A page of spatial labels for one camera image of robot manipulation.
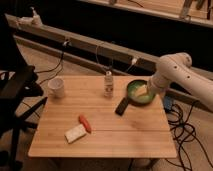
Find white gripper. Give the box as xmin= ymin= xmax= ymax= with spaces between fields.
xmin=147 ymin=77 xmax=166 ymax=97

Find red pepper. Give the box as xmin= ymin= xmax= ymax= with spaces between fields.
xmin=79 ymin=115 xmax=92 ymax=133

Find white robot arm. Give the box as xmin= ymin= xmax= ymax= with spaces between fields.
xmin=147 ymin=52 xmax=213 ymax=112

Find white ceramic cup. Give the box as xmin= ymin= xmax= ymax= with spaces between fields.
xmin=48 ymin=77 xmax=65 ymax=98

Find blue box on floor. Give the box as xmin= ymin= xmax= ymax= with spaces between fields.
xmin=163 ymin=97 xmax=173 ymax=112

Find clear glass bottle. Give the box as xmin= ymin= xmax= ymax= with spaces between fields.
xmin=104 ymin=71 xmax=114 ymax=98

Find wooden table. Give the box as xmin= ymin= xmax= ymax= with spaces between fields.
xmin=28 ymin=76 xmax=177 ymax=158

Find white sponge block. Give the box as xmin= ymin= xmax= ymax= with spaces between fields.
xmin=65 ymin=124 xmax=86 ymax=143

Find white spray bottle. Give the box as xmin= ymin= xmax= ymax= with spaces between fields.
xmin=31 ymin=7 xmax=43 ymax=26

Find black office chair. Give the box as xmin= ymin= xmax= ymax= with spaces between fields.
xmin=0 ymin=12 xmax=47 ymax=171

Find green pan with black handle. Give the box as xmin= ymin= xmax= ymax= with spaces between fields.
xmin=115 ymin=79 xmax=155 ymax=116

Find black floor cables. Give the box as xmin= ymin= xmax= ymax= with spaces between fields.
xmin=164 ymin=99 xmax=213 ymax=171

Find long metal rail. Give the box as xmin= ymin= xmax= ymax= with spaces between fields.
xmin=4 ymin=13 xmax=213 ymax=81

